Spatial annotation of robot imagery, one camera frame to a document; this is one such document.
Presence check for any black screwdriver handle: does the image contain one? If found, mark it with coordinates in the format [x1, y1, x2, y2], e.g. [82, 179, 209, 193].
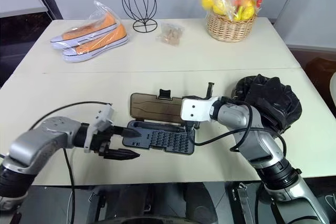
[136, 122, 187, 132]

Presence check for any yellow banana bunch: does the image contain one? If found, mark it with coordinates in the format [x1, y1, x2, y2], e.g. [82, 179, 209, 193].
[233, 5, 256, 22]

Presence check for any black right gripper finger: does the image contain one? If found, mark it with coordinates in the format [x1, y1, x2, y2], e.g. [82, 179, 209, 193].
[183, 82, 215, 101]

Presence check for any black fabric hat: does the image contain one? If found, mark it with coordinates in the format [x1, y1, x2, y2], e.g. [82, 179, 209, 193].
[232, 73, 303, 138]

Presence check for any clear bag of tan blocks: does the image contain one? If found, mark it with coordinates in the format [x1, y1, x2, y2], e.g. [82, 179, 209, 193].
[155, 22, 185, 47]

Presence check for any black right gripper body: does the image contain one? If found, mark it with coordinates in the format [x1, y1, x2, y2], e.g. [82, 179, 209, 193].
[185, 120, 201, 132]

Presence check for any metal table leg bracket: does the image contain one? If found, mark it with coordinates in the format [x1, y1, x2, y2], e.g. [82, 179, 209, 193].
[87, 191, 106, 224]
[232, 182, 253, 224]

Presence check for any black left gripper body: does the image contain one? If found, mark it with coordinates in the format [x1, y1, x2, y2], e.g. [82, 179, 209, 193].
[91, 125, 119, 158]

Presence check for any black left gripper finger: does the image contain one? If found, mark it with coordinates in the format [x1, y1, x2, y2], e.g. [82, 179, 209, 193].
[112, 126, 143, 139]
[103, 148, 141, 161]

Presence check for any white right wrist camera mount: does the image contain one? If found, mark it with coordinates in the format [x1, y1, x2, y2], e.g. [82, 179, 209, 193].
[180, 97, 220, 123]

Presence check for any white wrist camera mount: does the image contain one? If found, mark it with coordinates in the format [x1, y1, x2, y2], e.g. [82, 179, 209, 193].
[180, 97, 220, 123]
[84, 104, 117, 154]

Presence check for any red orange apple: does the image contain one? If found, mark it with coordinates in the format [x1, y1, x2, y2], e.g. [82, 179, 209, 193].
[234, 0, 256, 8]

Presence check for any wicker basket with handle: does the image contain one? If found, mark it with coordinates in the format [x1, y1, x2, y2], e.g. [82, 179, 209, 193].
[205, 0, 264, 43]

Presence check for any clear plastic shoe bag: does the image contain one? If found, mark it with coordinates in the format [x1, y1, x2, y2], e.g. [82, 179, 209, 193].
[49, 0, 130, 64]

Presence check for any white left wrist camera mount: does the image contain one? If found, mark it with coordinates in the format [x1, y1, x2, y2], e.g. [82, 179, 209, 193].
[84, 104, 117, 154]

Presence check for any dark brown seat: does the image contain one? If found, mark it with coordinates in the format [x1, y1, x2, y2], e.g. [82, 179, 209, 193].
[305, 57, 336, 99]

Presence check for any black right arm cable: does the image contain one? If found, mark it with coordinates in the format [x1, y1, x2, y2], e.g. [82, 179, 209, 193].
[193, 104, 288, 154]

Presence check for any black screwdriver bit case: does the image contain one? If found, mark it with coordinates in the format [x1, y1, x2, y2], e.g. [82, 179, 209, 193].
[121, 87, 196, 156]

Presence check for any orange canvas sneaker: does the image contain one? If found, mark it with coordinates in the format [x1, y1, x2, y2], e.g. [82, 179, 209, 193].
[62, 23, 130, 64]
[50, 14, 122, 50]

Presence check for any black wire head stand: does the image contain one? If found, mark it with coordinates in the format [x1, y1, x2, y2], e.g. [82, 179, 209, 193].
[121, 0, 159, 34]

